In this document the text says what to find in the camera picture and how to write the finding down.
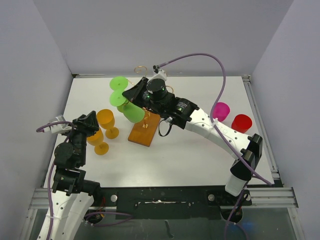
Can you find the green wine glass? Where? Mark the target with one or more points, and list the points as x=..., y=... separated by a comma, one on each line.
x=118, y=83
x=132, y=112

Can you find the orange wine glass front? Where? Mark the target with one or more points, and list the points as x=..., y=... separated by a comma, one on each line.
x=97, y=140

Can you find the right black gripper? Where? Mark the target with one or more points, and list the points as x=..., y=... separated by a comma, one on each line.
x=134, y=94

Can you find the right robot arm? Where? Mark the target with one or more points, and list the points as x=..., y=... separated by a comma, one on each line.
x=246, y=150

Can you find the orange wine glass rear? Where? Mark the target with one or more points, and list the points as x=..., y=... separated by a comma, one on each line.
x=106, y=120

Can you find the gold wire wine glass rack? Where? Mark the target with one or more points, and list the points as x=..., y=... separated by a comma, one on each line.
x=143, y=132

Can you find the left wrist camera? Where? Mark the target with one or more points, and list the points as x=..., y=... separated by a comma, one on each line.
x=60, y=128

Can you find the magenta wine glass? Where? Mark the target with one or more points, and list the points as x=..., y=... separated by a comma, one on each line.
x=221, y=111

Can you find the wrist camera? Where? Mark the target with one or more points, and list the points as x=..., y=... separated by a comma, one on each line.
x=60, y=128
x=161, y=74

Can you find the green wine glass front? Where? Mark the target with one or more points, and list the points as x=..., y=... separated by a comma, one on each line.
x=132, y=112

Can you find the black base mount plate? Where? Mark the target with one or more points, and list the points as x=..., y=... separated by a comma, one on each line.
x=169, y=203

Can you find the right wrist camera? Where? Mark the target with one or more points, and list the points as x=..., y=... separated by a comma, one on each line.
x=161, y=74

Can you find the orange wine glass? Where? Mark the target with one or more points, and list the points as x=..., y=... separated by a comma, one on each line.
x=97, y=140
x=106, y=120

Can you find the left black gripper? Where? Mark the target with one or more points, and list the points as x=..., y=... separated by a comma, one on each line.
x=88, y=122

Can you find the red wine glass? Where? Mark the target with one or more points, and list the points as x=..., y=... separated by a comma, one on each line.
x=241, y=123

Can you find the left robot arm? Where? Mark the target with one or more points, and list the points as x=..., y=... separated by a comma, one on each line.
x=69, y=194

